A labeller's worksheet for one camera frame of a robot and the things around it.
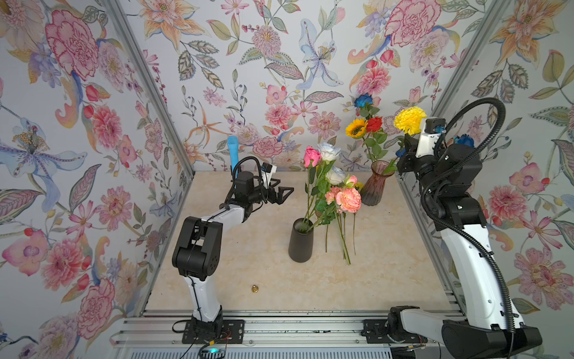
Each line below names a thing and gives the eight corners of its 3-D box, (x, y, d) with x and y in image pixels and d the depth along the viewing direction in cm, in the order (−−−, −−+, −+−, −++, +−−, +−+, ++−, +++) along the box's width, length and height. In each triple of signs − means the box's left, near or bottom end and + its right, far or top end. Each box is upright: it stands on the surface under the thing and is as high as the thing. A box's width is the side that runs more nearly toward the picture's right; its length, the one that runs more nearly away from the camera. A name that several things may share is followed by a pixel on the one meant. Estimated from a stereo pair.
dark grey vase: (289, 260, 92) (289, 234, 76) (292, 244, 97) (293, 216, 80) (309, 264, 91) (314, 238, 75) (311, 247, 96) (316, 219, 79)
